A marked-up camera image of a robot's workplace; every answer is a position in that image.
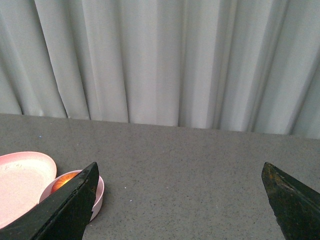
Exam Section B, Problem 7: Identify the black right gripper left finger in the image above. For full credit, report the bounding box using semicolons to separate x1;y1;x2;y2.
0;162;99;240

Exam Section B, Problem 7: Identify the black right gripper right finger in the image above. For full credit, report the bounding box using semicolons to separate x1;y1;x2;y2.
261;162;320;240

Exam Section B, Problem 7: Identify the red apple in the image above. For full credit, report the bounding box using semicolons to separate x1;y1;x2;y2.
50;172;78;194

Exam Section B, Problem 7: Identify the pink plate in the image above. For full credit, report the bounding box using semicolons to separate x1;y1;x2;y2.
0;151;57;228

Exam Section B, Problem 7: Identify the white curtain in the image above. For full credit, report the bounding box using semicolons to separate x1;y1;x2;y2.
0;0;320;139

